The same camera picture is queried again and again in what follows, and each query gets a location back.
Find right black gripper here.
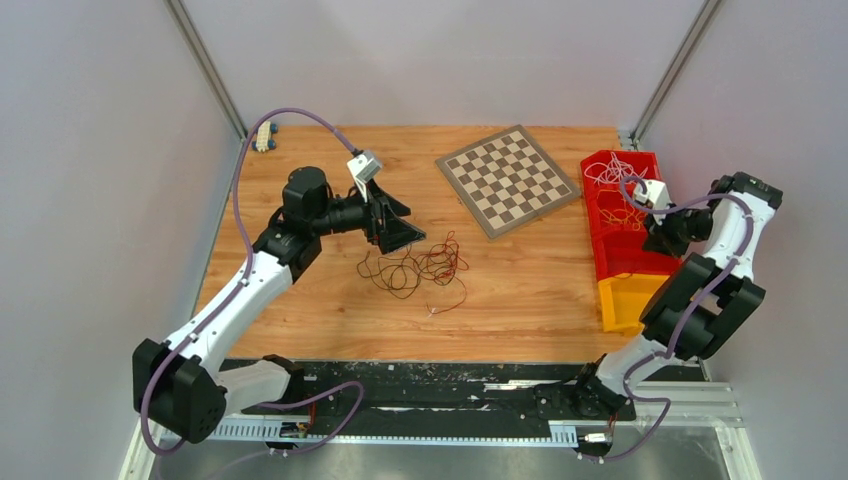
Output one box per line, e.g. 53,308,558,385
642,200,714,261

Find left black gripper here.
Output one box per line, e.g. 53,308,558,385
311,179,426,254

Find brown cable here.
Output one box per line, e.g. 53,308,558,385
356,243,439,301

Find yellow cable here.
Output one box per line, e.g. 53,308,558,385
596,187,654,233

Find red cable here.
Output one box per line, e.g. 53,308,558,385
413,230,472,317

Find white cable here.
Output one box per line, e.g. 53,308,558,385
594,158,641,190
599,150,651,185

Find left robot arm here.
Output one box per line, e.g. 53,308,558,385
132,166,426,444

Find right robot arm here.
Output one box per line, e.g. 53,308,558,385
568,171,784,418

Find red bin near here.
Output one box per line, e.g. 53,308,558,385
590,226,681,280

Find red bin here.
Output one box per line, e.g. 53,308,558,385
590,226,681,280
586,187,646,233
580,150,662,192

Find red bin middle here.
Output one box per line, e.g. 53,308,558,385
586,187,646,233

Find yellow bin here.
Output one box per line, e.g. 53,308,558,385
598,273,669,335

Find red bin far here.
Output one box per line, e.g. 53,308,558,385
580,150,662,192

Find checkered chessboard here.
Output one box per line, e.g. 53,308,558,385
435,125,581,240

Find white toy block car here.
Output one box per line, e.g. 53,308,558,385
251,120,278,153

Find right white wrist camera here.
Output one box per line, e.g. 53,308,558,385
632,179,672,212

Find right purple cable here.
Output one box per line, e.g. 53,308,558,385
579,175,757,463

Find aluminium frame rail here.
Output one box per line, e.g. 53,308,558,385
122,362,761,479

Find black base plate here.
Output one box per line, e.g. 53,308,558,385
175,358,707,439

